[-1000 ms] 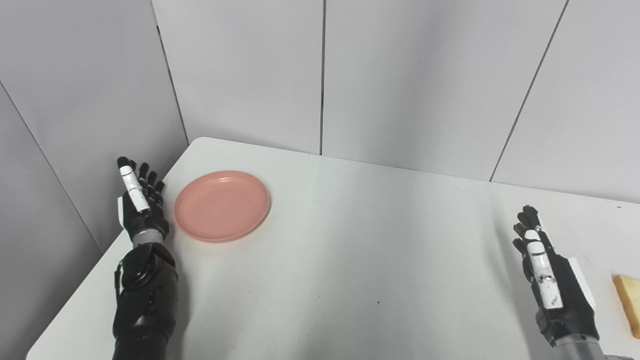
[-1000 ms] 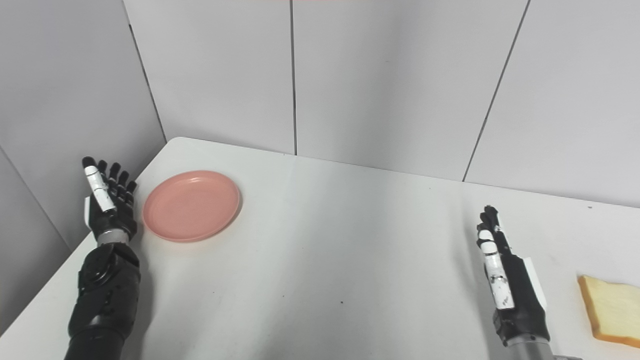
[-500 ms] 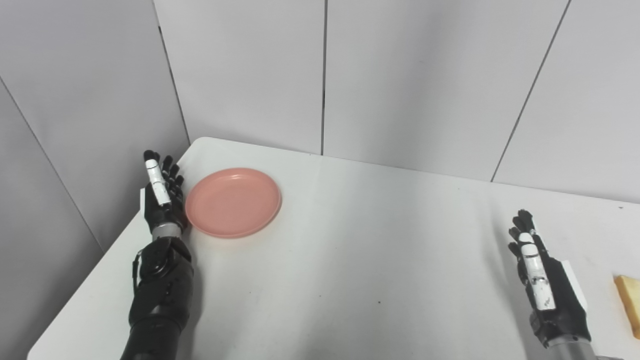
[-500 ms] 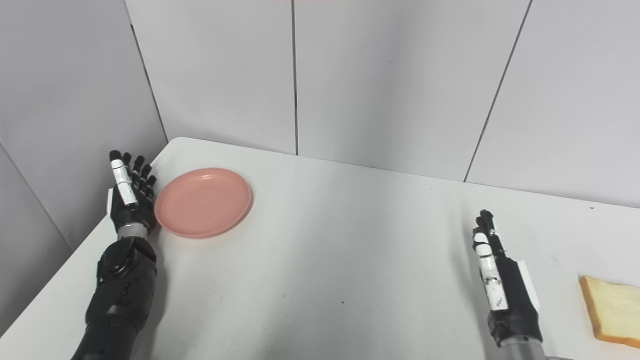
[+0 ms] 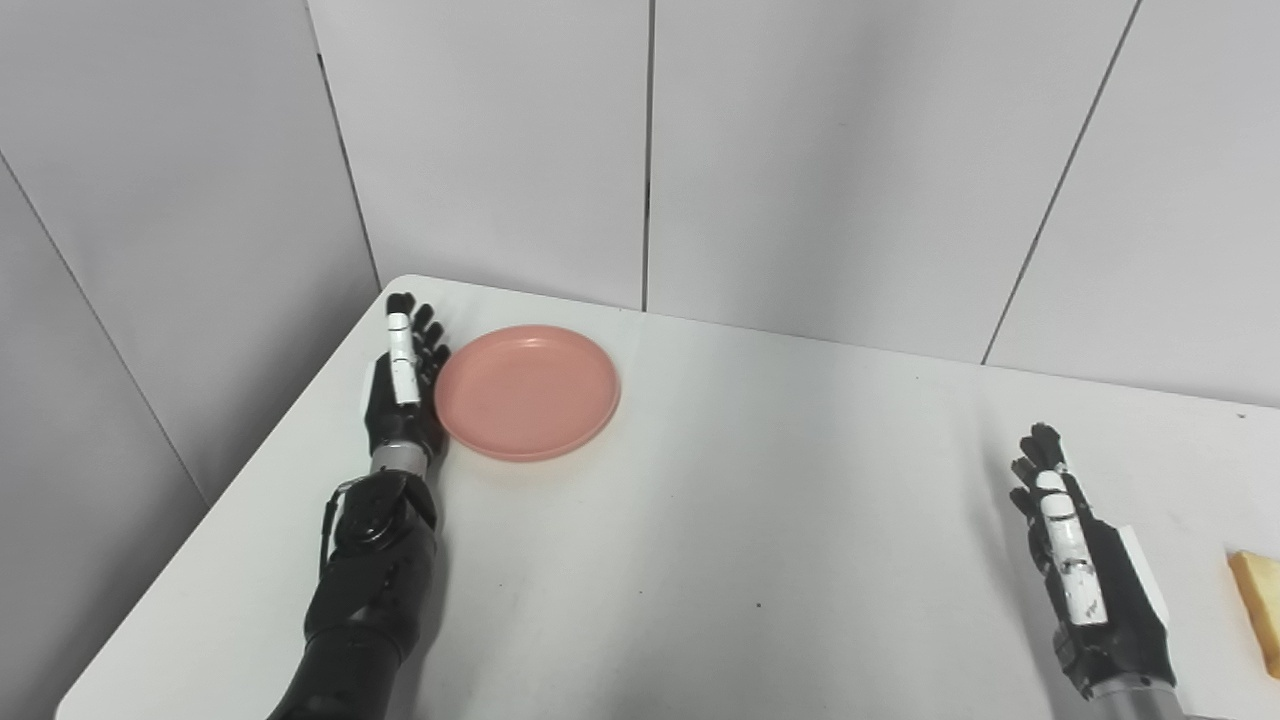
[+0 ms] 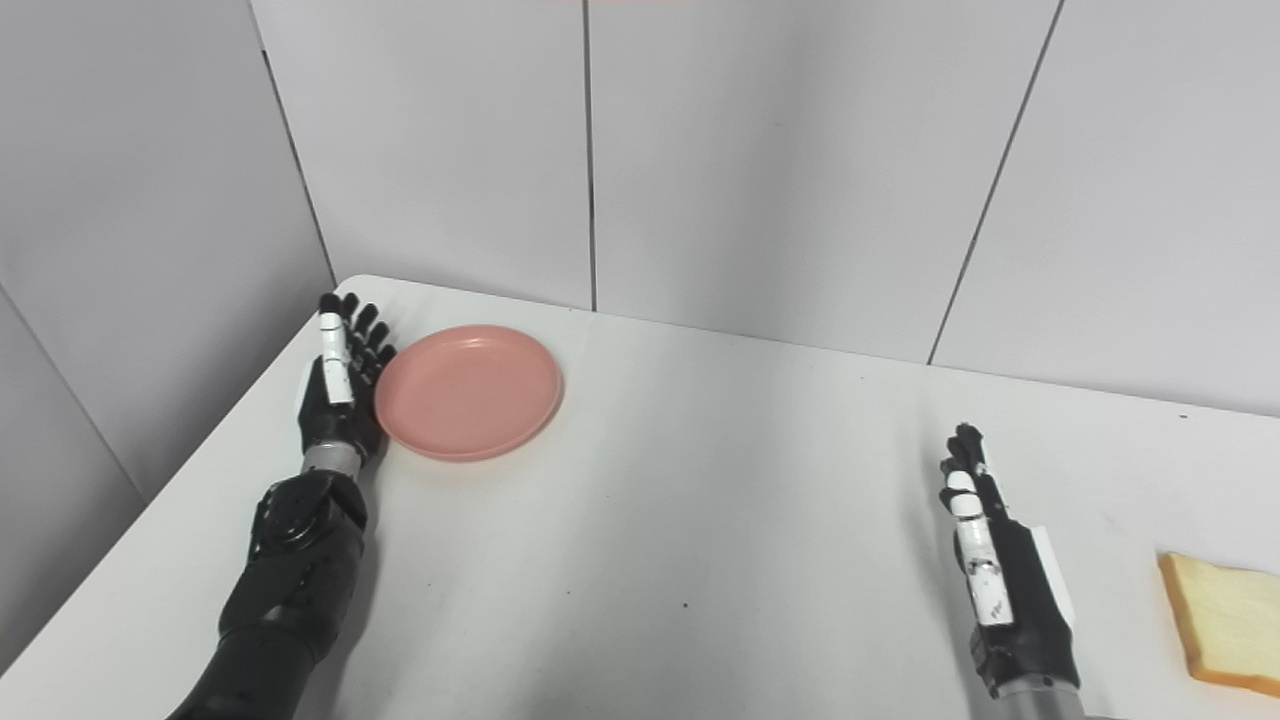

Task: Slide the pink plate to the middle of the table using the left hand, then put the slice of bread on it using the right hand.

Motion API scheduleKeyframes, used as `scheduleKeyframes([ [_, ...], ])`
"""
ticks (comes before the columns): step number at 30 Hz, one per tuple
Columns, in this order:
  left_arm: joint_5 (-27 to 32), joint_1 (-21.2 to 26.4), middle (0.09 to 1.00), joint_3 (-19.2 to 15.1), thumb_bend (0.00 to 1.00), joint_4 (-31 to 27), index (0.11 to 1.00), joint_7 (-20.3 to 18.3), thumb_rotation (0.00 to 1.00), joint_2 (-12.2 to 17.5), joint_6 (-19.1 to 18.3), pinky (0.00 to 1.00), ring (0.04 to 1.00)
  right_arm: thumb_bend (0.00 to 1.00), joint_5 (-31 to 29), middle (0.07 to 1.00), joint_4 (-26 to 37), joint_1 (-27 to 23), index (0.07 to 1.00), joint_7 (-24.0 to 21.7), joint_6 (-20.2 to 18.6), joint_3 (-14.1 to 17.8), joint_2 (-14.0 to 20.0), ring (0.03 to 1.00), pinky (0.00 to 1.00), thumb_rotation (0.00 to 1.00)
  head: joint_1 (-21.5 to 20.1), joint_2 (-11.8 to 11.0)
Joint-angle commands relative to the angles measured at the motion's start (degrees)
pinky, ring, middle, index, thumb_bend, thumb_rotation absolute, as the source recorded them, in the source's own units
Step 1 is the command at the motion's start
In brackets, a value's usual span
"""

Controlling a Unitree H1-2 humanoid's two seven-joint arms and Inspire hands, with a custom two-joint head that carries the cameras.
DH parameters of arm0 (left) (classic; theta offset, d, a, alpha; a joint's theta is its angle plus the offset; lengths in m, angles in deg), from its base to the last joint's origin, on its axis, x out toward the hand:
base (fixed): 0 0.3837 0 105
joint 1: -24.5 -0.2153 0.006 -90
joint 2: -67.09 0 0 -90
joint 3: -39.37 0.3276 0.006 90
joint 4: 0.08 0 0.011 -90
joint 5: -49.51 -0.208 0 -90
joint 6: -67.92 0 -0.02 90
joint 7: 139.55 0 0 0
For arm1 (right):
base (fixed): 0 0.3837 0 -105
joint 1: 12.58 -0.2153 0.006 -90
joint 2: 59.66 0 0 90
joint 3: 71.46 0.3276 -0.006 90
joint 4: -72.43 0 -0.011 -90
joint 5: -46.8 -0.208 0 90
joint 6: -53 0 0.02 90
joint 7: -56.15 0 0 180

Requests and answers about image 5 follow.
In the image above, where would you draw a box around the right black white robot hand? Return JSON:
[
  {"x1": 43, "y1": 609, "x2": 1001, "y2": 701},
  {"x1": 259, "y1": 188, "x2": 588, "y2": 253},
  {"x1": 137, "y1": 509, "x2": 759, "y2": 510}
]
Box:
[{"x1": 1008, "y1": 422, "x2": 1177, "y2": 701}]

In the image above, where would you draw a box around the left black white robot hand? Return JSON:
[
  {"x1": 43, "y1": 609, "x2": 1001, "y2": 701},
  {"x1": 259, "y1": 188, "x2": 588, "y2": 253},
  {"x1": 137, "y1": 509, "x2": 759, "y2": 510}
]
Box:
[{"x1": 362, "y1": 292, "x2": 453, "y2": 454}]

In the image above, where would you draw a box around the pink round plate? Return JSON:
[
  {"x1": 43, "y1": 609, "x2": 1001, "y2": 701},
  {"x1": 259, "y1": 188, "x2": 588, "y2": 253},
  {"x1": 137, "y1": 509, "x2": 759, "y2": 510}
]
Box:
[{"x1": 433, "y1": 324, "x2": 622, "y2": 463}]

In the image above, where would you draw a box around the slice of white bread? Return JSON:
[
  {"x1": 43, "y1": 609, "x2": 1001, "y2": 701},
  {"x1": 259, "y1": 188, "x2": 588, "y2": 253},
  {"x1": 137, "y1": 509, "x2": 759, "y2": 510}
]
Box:
[{"x1": 1228, "y1": 550, "x2": 1280, "y2": 681}]

